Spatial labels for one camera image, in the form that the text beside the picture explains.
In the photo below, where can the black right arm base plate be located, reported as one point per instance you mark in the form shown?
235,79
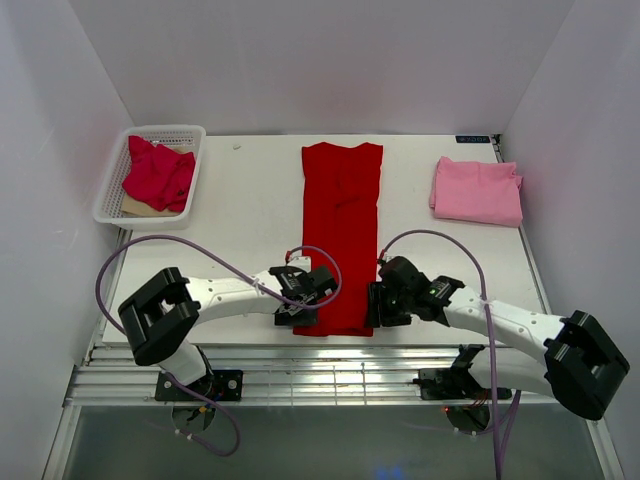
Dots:
450,384

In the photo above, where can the beige cloth in basket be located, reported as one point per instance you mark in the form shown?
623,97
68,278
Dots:
137,208

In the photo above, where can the red t shirt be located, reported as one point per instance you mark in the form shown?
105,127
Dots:
340,216

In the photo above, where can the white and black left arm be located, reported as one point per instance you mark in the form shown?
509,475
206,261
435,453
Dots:
158,317

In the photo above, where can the blue label on table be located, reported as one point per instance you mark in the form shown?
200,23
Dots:
473,139

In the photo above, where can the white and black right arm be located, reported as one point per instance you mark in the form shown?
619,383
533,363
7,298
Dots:
570,359

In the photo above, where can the white plastic basket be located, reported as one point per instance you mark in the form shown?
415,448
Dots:
107,206

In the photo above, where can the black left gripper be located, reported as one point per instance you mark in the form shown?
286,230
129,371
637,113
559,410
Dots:
308,317

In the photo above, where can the crimson shirt in basket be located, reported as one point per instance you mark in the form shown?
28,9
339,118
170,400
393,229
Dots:
159,176

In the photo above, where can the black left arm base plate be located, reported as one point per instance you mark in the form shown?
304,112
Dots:
225,385

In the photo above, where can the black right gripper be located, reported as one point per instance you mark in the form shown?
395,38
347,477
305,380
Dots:
375,299

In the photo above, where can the folded pink t shirt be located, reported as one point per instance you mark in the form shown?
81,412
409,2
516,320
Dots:
486,193

